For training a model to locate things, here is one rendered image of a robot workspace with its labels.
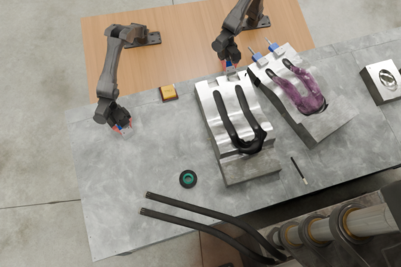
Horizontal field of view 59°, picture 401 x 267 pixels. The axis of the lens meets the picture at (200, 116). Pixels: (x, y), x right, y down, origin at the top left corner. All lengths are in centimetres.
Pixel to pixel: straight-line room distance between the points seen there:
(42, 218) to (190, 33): 150
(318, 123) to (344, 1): 188
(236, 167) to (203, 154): 17
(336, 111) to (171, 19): 97
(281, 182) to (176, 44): 87
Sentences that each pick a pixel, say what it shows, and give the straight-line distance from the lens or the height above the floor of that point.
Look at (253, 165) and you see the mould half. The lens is 162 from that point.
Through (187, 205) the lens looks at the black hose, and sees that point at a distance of 154.
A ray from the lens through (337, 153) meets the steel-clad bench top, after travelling 182.
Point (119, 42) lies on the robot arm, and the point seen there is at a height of 118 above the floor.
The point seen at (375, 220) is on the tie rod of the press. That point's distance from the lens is 82.
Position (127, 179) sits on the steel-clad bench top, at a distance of 165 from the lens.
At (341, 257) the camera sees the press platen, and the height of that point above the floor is 129.
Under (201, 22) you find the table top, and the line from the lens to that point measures 199.
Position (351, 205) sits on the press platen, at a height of 154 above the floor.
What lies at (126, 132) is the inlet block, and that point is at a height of 85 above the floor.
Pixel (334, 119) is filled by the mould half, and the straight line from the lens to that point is 174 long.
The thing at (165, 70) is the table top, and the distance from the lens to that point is 183.
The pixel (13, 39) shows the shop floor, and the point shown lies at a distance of 314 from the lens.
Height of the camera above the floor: 240
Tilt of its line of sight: 68 degrees down
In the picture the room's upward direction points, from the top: 8 degrees clockwise
